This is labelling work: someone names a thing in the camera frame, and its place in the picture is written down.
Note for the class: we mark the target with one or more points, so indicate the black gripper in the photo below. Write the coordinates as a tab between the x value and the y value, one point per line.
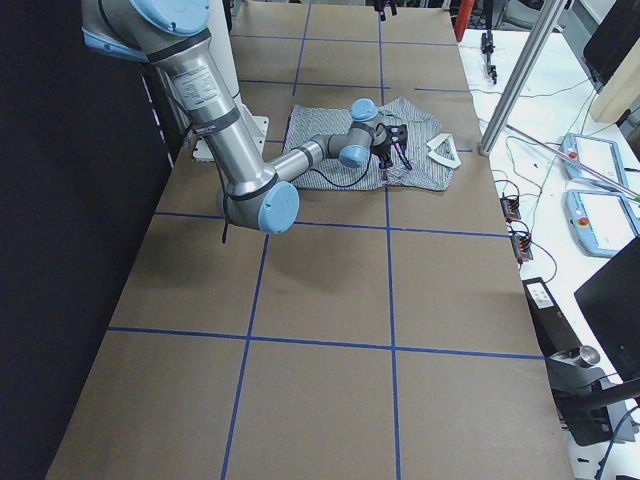
382	150
378	5

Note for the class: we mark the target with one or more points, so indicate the striped polo shirt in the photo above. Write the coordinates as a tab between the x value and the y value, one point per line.
337	147

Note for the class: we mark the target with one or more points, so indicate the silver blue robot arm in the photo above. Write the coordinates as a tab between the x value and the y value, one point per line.
174	36

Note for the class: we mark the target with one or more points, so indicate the red cylinder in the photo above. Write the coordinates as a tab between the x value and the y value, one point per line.
462	19

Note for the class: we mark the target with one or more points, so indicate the black selfie stick tool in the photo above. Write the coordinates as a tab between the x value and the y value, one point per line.
487	49

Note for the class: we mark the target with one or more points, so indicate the upper small circuit board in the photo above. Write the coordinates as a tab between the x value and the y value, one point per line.
510	208

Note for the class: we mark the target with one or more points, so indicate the small circuit board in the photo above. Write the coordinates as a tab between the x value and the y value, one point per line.
521	245
510	208

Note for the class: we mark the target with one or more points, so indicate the lower small circuit board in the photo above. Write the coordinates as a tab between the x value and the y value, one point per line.
521	245

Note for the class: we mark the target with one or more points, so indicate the upper blue teach pendant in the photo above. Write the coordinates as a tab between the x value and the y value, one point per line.
601	155

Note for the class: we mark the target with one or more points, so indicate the blue teach pendant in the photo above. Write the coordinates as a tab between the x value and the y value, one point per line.
601	155
603	223

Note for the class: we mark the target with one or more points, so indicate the lower blue teach pendant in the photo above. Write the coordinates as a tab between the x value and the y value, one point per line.
603	223

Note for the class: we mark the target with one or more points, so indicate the black box with label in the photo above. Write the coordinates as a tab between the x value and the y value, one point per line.
553	331

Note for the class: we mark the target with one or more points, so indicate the metal rod green tip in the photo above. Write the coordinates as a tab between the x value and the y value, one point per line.
573	160

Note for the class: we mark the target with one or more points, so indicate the black monitor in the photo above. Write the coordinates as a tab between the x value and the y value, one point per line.
609	302

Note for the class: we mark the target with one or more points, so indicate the black stand with metal knob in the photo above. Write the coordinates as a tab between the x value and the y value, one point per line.
592	406

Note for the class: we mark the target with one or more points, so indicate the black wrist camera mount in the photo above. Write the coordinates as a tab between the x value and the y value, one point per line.
397	136

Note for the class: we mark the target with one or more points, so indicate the aluminium frame post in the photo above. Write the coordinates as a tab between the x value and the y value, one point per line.
536	40

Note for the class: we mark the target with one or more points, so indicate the white camera pole base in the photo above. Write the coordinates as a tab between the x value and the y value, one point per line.
252	129

